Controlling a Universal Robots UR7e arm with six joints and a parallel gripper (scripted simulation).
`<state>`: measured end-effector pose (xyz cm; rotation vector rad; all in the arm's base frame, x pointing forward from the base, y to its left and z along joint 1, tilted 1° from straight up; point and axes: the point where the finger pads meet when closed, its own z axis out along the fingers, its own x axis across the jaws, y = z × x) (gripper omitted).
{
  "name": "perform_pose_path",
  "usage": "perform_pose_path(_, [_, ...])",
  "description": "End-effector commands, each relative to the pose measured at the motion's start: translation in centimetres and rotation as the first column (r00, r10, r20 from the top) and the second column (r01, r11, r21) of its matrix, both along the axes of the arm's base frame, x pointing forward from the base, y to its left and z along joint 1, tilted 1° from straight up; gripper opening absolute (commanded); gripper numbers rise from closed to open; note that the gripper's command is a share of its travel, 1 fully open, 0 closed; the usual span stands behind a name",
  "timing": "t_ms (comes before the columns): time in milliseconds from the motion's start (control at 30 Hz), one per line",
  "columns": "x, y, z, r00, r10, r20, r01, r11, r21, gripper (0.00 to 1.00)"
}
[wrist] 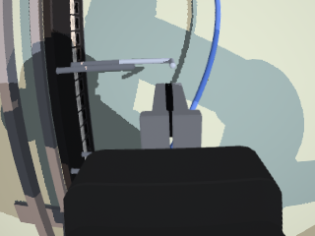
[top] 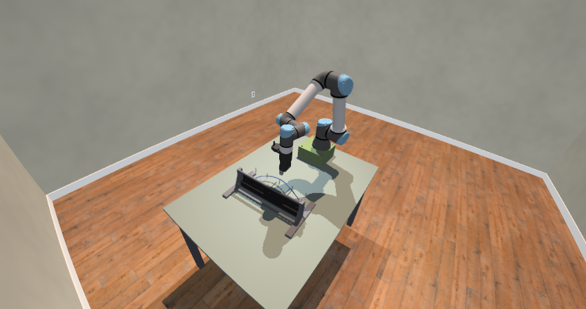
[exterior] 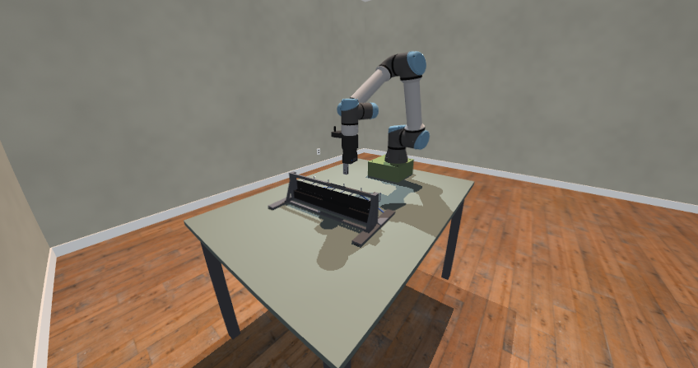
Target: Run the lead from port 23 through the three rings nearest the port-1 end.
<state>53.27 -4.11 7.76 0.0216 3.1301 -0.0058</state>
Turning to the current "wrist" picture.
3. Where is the black network patch panel rack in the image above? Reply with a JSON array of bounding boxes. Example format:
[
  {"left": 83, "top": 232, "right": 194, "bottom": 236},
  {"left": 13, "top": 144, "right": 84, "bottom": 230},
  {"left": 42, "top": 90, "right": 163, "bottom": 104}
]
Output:
[{"left": 0, "top": 0, "right": 175, "bottom": 236}]

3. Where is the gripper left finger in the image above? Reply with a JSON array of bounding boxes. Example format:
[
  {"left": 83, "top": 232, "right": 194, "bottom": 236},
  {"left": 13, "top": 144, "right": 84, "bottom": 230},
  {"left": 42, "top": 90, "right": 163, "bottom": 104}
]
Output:
[{"left": 140, "top": 84, "right": 170, "bottom": 149}]

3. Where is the blue cable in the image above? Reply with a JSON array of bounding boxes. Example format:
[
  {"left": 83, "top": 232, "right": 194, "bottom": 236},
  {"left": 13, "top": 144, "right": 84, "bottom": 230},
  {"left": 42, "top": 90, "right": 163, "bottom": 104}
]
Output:
[{"left": 189, "top": 0, "right": 221, "bottom": 110}]

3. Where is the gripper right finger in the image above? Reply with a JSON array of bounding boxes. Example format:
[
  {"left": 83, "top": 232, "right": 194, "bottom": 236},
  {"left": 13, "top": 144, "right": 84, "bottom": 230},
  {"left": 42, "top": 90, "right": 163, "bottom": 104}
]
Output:
[{"left": 168, "top": 83, "right": 202, "bottom": 148}]

